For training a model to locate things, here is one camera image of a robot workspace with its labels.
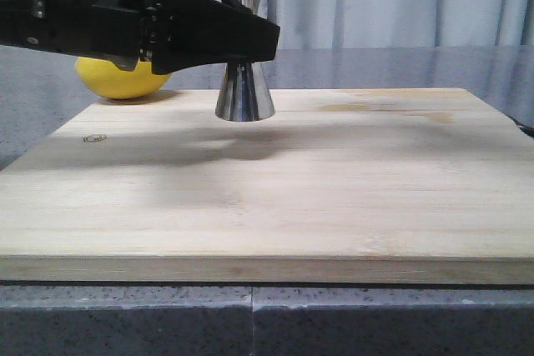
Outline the wooden cutting board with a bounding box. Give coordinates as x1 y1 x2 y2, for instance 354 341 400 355
1 88 533 284

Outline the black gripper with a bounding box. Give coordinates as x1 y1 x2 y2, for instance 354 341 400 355
1 0 158 71

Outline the steel double jigger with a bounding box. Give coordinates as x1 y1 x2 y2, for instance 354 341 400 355
215 0 275 123

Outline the yellow lemon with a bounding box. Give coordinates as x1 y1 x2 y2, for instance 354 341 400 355
75 58 171 99

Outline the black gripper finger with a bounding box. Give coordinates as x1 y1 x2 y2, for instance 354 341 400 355
151 0 280 75

